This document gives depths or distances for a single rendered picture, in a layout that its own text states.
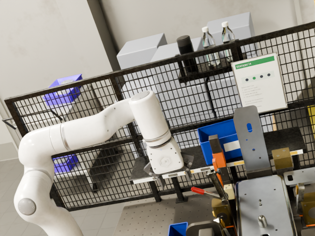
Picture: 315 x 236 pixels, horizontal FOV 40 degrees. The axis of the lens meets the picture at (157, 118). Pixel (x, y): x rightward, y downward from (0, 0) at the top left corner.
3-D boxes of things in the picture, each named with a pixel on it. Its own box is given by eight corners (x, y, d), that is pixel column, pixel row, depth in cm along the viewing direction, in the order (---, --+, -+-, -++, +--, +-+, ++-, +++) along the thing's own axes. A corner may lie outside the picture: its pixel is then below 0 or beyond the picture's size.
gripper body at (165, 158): (141, 148, 135) (154, 177, 139) (172, 139, 132) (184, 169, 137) (145, 136, 142) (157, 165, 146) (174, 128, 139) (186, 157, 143)
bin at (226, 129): (266, 150, 216) (261, 127, 210) (206, 165, 220) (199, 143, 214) (258, 134, 231) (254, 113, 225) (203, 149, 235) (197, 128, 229)
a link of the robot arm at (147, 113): (143, 130, 141) (143, 142, 133) (127, 94, 136) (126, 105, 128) (167, 121, 140) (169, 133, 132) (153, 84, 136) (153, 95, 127)
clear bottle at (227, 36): (240, 60, 221) (231, 22, 213) (227, 63, 223) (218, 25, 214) (239, 55, 227) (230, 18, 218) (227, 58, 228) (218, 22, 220)
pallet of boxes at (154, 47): (275, 126, 434) (251, 10, 384) (280, 173, 365) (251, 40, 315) (161, 144, 470) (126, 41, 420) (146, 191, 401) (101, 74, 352)
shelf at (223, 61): (250, 72, 217) (243, 39, 210) (180, 88, 226) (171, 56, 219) (248, 62, 230) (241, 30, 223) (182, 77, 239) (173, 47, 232)
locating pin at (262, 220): (268, 230, 174) (265, 217, 171) (260, 231, 175) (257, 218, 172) (267, 224, 177) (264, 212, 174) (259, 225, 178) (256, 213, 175)
